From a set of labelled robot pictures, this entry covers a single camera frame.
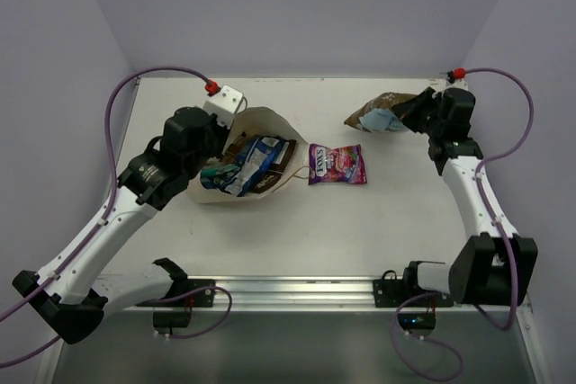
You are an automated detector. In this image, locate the brown kettle chips bag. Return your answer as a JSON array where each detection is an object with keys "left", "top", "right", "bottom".
[{"left": 252, "top": 139, "right": 297, "bottom": 194}]

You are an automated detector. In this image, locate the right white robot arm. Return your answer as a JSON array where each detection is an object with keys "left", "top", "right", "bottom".
[{"left": 392, "top": 87, "right": 538, "bottom": 306}]

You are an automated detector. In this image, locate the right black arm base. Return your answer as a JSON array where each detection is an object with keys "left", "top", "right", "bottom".
[{"left": 372, "top": 266, "right": 455, "bottom": 336}]

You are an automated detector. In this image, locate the green snack packet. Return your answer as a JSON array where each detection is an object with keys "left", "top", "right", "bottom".
[{"left": 200, "top": 164, "right": 239, "bottom": 189}]

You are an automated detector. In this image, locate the aluminium mounting rail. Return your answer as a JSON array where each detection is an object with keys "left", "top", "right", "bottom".
[{"left": 58, "top": 274, "right": 532, "bottom": 312}]

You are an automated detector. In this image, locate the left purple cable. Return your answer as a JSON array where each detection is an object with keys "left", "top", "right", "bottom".
[{"left": 0, "top": 67, "right": 234, "bottom": 366}]

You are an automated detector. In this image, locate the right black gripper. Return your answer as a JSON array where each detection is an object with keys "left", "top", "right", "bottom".
[{"left": 391, "top": 86, "right": 444, "bottom": 138}]

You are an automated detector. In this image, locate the blue snack packet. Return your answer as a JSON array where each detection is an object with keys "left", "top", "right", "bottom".
[{"left": 217, "top": 135, "right": 289, "bottom": 197}]

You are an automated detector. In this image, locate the light blue snack bag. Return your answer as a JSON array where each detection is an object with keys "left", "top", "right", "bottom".
[{"left": 344, "top": 92, "right": 416, "bottom": 133}]

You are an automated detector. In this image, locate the purple pink candy bag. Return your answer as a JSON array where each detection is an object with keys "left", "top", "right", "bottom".
[{"left": 308, "top": 144, "right": 367, "bottom": 185}]

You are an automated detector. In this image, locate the beige paper bag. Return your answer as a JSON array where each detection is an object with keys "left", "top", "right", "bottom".
[{"left": 187, "top": 107, "right": 310, "bottom": 204}]

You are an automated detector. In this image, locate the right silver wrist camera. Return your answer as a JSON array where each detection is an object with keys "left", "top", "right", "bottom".
[{"left": 443, "top": 67, "right": 469, "bottom": 91}]

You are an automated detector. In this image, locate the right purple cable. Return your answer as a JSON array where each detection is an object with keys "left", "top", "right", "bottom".
[{"left": 390, "top": 67, "right": 536, "bottom": 380}]

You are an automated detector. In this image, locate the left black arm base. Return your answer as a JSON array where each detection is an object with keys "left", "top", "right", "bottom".
[{"left": 137, "top": 279, "right": 215, "bottom": 335}]

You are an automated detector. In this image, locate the purple cable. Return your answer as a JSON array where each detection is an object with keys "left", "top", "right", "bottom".
[
  {"left": 0, "top": 67, "right": 234, "bottom": 366},
  {"left": 390, "top": 67, "right": 536, "bottom": 380}
]

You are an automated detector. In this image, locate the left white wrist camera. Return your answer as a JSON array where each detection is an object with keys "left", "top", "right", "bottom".
[{"left": 202, "top": 85, "right": 247, "bottom": 129}]

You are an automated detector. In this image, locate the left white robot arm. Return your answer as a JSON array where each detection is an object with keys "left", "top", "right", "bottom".
[{"left": 13, "top": 106, "right": 236, "bottom": 344}]

